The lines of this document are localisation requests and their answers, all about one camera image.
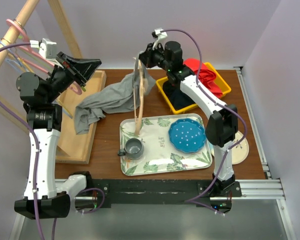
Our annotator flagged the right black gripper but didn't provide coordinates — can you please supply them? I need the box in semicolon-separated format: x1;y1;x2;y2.
137;42;171;73

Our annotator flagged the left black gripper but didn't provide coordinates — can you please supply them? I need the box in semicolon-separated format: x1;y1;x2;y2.
45;51;101;103

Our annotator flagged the beige wooden hanger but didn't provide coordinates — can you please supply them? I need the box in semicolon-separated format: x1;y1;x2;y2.
133;57;149;136

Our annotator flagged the black tank top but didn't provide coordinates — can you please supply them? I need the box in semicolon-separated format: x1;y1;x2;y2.
162;80;176;98

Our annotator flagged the grey tank top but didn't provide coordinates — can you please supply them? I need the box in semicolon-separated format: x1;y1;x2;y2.
74;53;141;135

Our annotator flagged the dark navy maroon garment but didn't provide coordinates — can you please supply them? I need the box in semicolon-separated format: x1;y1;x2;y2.
168;89;195;110

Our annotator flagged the pink plastic hanger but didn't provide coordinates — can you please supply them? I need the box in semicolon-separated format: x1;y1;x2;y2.
6;19;86;95

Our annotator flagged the red tank top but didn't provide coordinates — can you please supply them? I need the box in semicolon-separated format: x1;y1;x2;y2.
184;58;223;99

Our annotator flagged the yellow plastic hanger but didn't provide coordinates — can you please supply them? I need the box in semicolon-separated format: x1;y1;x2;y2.
0;37;73;118

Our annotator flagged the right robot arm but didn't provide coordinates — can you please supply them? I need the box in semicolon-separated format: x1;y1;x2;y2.
138;41;238;197

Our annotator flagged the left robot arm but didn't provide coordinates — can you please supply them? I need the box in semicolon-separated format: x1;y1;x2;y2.
14;52;102;219

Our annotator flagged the yellow plastic bin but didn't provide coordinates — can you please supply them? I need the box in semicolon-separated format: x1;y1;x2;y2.
156;62;231;115

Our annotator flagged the wooden clothes rack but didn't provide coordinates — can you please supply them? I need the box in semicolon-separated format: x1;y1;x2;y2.
3;0;107;164

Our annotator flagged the blue dotted plate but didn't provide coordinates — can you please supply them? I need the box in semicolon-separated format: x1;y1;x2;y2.
168;118;207;154

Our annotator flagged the grey mug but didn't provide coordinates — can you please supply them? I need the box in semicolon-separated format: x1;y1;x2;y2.
117;138;144;160

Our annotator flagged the leaf pattern serving tray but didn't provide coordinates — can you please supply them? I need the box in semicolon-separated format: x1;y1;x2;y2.
119;113;213;177

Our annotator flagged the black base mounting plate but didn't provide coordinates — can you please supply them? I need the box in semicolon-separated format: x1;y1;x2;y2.
74;178;242;210

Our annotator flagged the cream and blue plate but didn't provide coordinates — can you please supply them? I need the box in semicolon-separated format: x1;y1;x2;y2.
231;137;250;165

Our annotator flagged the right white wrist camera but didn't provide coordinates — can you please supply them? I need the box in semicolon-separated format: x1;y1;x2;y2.
151;28;168;50

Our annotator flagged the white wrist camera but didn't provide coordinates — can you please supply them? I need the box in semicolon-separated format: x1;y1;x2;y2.
151;28;168;50
29;38;57;61

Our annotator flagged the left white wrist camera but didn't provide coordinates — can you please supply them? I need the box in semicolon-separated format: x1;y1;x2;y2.
29;38;57;61

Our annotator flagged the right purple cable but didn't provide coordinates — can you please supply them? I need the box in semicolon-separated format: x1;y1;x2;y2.
162;28;248;208

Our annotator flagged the aluminium frame rail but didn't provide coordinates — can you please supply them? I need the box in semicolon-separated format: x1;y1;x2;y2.
9;66;298;240

